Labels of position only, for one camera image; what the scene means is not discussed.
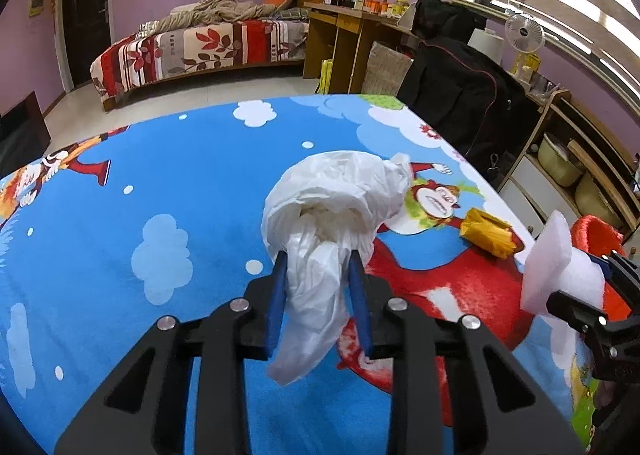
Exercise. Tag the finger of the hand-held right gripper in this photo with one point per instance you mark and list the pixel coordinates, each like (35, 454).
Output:
(575, 307)
(620, 270)

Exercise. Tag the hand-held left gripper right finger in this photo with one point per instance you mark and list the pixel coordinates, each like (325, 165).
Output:
(361, 310)

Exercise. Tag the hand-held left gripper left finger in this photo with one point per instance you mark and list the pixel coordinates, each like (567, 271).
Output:
(277, 305)

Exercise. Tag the red lined waste bin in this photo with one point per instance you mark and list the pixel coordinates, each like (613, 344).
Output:
(597, 232)

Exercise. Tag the large white foam sheet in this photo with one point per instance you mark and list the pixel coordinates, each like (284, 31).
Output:
(545, 265)

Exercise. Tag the white plastic bag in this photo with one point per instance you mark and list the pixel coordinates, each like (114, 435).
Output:
(330, 195)

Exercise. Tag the beige lidded pot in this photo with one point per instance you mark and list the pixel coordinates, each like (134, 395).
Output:
(597, 200)
(560, 162)

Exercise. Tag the yellow foil packet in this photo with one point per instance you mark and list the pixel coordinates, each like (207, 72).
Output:
(487, 232)

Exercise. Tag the wooden shelf unit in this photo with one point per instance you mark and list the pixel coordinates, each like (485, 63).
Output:
(525, 185)

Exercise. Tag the blue cartoon printed blanket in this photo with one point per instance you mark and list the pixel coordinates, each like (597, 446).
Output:
(175, 175)

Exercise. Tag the yellow box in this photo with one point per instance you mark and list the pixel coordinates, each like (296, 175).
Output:
(527, 65)

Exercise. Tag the large black bag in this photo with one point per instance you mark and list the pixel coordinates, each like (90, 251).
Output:
(465, 95)

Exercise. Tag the yellow bag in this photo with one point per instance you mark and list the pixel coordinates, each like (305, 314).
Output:
(326, 76)

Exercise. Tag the woven beige basket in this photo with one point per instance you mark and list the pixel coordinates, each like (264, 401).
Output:
(387, 67)

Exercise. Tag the white desk fan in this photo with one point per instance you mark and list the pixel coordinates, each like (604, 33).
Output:
(524, 32)

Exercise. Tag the white paper roll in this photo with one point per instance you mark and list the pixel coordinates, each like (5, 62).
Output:
(486, 47)

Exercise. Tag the bed with floral bedding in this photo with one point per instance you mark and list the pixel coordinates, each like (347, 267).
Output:
(200, 47)

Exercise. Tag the wooden desk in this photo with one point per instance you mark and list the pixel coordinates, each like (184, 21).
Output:
(345, 35)

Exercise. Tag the beige rumpled blanket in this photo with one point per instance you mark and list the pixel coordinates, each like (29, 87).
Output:
(215, 10)

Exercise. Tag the black backpack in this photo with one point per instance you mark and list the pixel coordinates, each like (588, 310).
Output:
(447, 17)

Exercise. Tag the row of small bottles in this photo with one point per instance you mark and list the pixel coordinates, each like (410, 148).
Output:
(370, 4)

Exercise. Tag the dark wooden side table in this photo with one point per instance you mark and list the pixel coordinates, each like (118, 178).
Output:
(25, 122)

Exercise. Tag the dark brown door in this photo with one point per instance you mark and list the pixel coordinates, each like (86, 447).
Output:
(85, 20)

